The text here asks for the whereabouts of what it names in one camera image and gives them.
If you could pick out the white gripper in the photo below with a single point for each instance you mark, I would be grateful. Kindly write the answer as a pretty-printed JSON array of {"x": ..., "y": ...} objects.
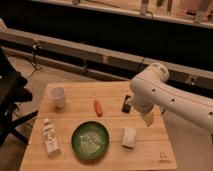
[{"x": 148, "y": 119}]

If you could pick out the green ceramic bowl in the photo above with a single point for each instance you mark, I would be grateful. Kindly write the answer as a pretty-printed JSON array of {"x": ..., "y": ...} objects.
[{"x": 90, "y": 140}]

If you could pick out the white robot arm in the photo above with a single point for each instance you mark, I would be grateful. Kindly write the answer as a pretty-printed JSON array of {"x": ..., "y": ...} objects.
[{"x": 150, "y": 88}]

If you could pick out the black rectangular block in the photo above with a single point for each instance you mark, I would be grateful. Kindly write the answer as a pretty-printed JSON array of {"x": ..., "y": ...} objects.
[{"x": 126, "y": 107}]

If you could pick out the white sponge block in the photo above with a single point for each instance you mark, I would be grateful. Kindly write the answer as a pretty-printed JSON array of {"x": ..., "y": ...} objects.
[{"x": 129, "y": 137}]

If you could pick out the orange carrot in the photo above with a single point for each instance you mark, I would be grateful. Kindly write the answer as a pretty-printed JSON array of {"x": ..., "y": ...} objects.
[{"x": 98, "y": 108}]

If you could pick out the white paper cup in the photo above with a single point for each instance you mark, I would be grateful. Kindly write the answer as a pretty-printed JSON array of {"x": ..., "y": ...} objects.
[{"x": 57, "y": 96}]

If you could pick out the white plastic bottle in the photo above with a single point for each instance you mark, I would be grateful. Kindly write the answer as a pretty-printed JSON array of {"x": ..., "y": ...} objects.
[{"x": 50, "y": 139}]

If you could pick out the black chair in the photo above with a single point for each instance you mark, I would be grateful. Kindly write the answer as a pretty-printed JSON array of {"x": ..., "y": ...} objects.
[{"x": 12, "y": 90}]

